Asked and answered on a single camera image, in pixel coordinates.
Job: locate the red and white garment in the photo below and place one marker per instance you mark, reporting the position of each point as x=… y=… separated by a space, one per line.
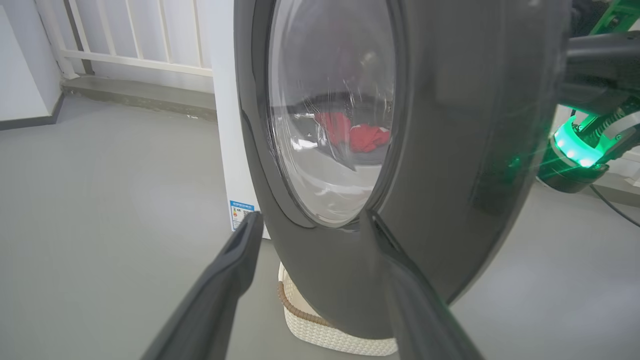
x=332 y=125

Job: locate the cream perforated laundry basket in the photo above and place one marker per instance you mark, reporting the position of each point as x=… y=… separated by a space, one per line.
x=320 y=337

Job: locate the white railing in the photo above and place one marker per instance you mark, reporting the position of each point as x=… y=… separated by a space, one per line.
x=135 y=59

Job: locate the red jersey with print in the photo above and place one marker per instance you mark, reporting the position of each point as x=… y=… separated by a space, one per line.
x=370 y=138

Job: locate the dark grey round washer door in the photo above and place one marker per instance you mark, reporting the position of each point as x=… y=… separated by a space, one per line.
x=450 y=150

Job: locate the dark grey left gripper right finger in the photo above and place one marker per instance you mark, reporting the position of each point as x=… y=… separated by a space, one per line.
x=415 y=315

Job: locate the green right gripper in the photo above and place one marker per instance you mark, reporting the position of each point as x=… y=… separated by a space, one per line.
x=580 y=145

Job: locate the white washing machine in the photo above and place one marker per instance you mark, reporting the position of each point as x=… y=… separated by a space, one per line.
x=225 y=125

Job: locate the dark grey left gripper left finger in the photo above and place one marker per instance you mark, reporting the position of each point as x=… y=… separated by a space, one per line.
x=215 y=300

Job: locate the blue energy label sticker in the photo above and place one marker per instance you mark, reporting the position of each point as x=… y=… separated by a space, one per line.
x=241 y=214

